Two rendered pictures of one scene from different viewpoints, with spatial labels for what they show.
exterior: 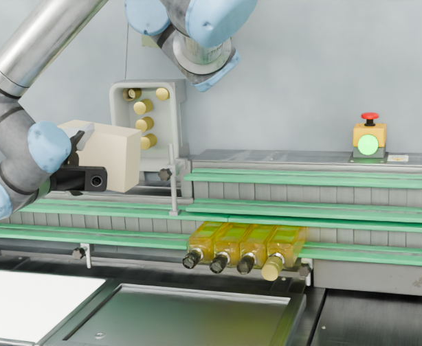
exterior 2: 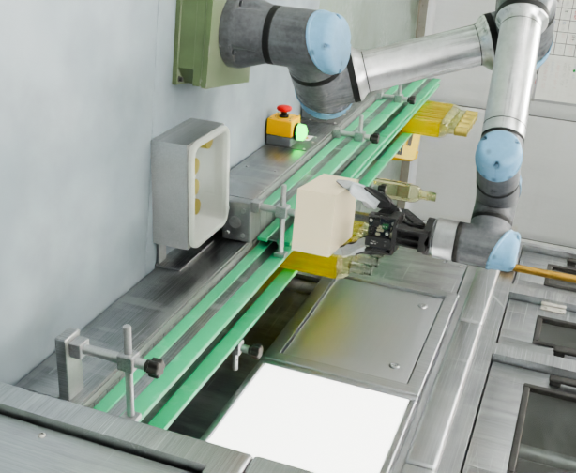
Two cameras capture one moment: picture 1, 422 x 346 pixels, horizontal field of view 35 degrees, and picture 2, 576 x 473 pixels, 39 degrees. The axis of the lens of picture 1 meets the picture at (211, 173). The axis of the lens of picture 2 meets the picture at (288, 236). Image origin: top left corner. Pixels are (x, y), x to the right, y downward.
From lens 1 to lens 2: 2.25 m
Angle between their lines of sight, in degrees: 83
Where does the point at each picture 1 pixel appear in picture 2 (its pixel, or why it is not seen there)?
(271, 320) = (371, 286)
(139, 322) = (368, 345)
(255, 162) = (278, 177)
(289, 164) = (291, 168)
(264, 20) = not seen: hidden behind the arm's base
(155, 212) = (269, 265)
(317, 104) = (251, 110)
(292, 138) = (240, 149)
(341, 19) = not seen: hidden behind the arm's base
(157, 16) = (345, 53)
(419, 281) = not seen: hidden behind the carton
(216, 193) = (263, 223)
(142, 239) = (258, 302)
